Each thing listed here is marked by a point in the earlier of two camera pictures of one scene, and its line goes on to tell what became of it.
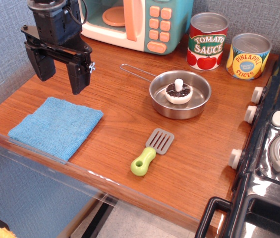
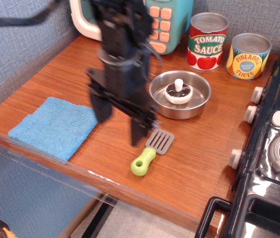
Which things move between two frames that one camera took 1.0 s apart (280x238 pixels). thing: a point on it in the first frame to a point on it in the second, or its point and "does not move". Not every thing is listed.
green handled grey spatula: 159,142 does not move
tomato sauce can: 207,33 does not move
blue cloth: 57,127 does not move
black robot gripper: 59,32 to 123,86
